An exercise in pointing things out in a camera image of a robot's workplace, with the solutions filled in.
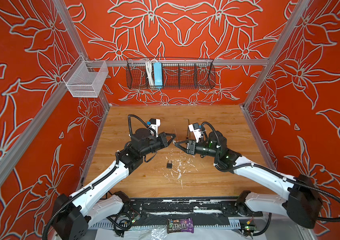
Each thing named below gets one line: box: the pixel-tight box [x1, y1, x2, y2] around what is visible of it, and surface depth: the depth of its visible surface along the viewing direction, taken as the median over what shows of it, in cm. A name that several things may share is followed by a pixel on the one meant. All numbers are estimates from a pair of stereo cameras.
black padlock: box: [166, 159, 173, 169], surface depth 90 cm
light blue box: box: [153, 62, 163, 89], surface depth 91 cm
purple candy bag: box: [166, 217, 194, 234], surface depth 69 cm
